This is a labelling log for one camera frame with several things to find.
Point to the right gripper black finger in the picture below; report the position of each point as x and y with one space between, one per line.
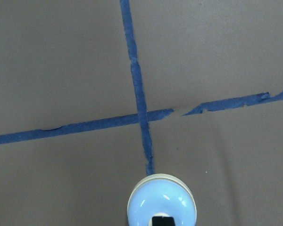
162 221

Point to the blue and cream bell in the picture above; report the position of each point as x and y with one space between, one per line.
161 195

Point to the brown paper table cover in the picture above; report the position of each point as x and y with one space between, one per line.
66 61

